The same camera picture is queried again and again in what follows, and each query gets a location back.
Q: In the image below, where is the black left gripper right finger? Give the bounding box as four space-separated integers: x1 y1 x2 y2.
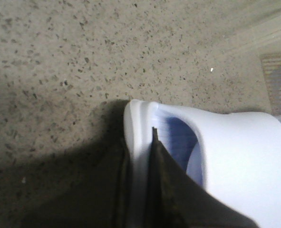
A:
144 128 257 228

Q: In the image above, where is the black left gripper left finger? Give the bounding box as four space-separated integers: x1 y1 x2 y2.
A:
20 135 131 228

